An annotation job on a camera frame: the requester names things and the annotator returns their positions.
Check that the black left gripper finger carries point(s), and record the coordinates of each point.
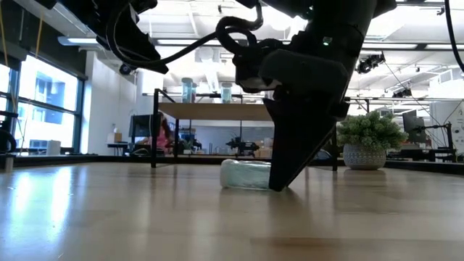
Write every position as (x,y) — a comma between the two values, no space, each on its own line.
(145,54)

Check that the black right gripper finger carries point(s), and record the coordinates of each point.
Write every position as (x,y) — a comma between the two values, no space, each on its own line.
(293,145)

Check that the black background robot arm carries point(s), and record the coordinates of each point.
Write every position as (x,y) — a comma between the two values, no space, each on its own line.
(241,145)

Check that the black ceiling spotlight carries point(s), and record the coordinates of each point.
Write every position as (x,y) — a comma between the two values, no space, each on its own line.
(125,69)

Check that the blue round object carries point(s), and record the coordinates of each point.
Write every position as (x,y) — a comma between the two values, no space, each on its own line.
(324,155)

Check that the cardboard box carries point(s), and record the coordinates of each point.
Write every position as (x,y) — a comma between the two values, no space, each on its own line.
(115,137)
(261,153)

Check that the black monitor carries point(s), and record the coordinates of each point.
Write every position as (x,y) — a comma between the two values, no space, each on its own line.
(141,125)
(413,125)

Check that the green plant in grey pot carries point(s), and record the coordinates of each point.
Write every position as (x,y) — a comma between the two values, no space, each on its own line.
(369,137)

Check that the person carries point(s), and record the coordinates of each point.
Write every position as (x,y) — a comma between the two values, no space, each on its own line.
(163,134)

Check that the long ceiling light strip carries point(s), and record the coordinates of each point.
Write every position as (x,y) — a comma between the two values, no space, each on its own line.
(398,46)

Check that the white cabinet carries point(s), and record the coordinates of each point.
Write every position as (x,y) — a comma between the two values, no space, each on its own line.
(45,146)

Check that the black rig fixture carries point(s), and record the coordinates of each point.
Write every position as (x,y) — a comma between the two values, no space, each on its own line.
(7,113)

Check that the black ceiling camera cluster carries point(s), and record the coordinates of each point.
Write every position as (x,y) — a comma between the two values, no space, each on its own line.
(371,63)
(402,93)

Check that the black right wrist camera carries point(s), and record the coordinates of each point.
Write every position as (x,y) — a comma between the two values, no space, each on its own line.
(246,69)

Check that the wooden shelf black metal frame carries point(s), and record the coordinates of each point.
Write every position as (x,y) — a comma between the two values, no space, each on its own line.
(217,111)

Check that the black aluminium rig frame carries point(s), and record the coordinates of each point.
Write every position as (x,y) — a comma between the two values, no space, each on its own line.
(72,160)

